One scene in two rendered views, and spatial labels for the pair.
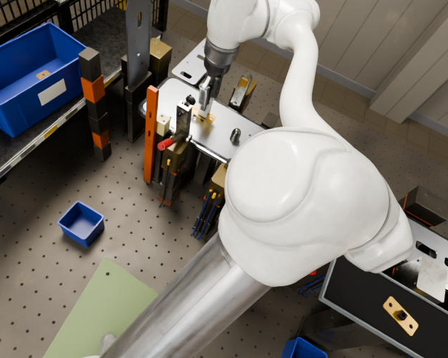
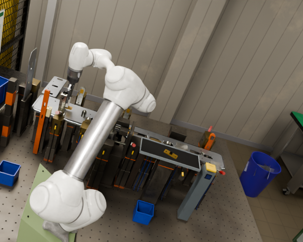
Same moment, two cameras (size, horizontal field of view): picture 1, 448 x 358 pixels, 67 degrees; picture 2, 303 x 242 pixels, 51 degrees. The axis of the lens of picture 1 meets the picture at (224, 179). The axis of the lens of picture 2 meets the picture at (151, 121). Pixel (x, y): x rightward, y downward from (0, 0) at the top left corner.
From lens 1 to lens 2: 1.15 m
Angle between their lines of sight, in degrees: 29
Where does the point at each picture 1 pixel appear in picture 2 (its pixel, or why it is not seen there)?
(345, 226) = (134, 83)
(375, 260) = (146, 103)
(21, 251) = not seen: outside the picture
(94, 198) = not seen: hidden behind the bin
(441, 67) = (177, 90)
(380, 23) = (139, 71)
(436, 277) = (183, 147)
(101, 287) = (41, 176)
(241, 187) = (110, 77)
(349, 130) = (137, 119)
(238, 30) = (83, 62)
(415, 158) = not seen: hidden behind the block
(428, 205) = (177, 131)
